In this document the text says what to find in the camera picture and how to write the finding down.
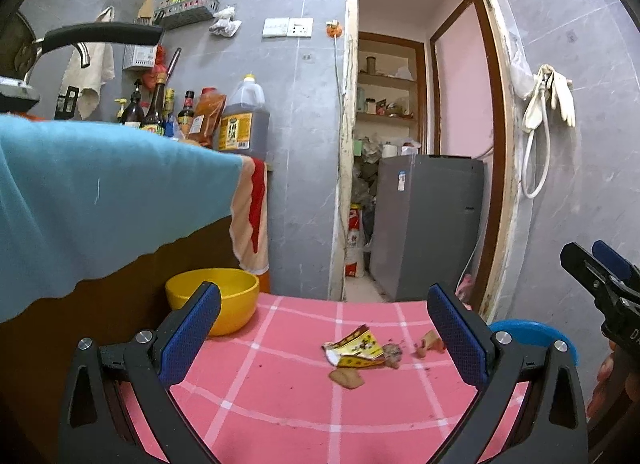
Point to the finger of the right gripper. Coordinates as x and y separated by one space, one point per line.
622 268
589 273

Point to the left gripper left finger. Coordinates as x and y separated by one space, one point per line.
95 424

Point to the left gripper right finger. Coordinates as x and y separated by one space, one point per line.
550 426

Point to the purple onion skin scrap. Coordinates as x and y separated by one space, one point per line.
392 355

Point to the brown potato peel piece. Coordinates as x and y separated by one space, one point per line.
348 378

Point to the yellow snack wrapper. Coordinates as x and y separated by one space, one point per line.
357 350

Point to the blue plastic bucket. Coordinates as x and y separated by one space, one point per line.
534 333

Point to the white rubber gloves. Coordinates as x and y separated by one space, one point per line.
551 88

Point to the yellow plastic bowl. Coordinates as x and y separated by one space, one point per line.
236 295

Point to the blue cloth cover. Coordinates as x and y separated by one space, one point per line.
80 201

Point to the red white rice bag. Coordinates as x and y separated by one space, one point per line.
354 257

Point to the wooden storage shelf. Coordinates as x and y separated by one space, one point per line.
391 90

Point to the dark soy sauce bottle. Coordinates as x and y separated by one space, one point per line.
153 120

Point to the dark bottle red cap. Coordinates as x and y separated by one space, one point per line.
186 115

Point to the orange seasoning pouch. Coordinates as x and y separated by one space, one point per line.
206 116

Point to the large cooking oil jug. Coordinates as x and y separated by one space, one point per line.
244 122

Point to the beige hanging rag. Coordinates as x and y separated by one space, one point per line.
80 90

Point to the white chopstick holder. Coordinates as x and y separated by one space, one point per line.
138 57

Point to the black pan handle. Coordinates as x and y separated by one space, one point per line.
117 32

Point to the white wall socket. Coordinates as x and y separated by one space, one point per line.
288 28

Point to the grey wall shelf basket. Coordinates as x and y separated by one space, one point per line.
185 13

